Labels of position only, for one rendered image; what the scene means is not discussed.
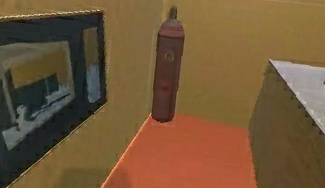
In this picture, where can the red fire extinguisher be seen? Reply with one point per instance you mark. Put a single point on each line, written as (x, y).
(167, 72)

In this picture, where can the brown cupboard with white top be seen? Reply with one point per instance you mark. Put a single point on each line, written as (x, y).
(301, 157)

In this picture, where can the dark framed wall picture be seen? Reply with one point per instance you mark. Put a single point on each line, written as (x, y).
(36, 95)

